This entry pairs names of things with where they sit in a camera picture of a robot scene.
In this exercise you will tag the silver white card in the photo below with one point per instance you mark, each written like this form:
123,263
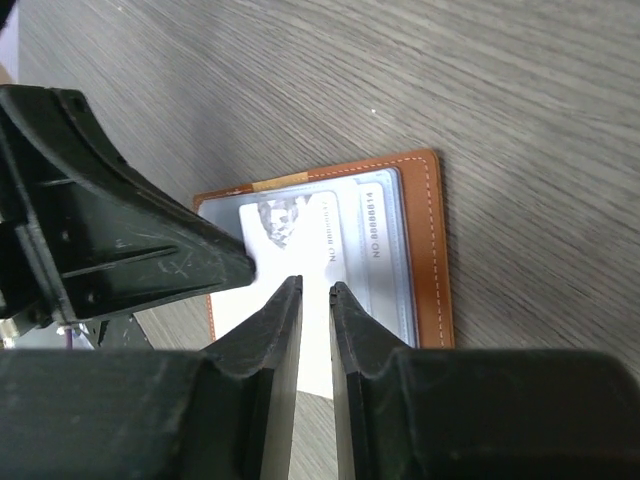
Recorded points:
300,236

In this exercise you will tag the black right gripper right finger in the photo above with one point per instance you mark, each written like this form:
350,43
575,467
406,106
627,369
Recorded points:
409,413

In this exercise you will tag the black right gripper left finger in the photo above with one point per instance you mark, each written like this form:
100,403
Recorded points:
224,412

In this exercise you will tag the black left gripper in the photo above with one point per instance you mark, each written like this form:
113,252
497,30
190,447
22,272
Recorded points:
83,234

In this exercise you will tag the brown leather card holder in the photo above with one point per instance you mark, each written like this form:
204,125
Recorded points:
422,199

